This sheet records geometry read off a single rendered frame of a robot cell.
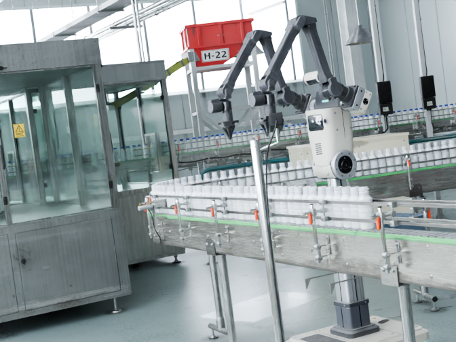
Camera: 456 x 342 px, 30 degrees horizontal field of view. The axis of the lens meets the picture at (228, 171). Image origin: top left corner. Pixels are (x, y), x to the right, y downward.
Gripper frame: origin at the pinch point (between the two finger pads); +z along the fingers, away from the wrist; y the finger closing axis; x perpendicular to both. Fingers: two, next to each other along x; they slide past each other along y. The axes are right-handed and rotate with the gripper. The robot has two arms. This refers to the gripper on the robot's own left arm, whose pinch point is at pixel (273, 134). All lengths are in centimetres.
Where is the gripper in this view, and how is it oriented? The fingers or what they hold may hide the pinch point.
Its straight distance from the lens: 417.0
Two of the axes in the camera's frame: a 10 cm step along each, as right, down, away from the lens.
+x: -4.5, 0.2, 8.9
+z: 1.1, 9.9, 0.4
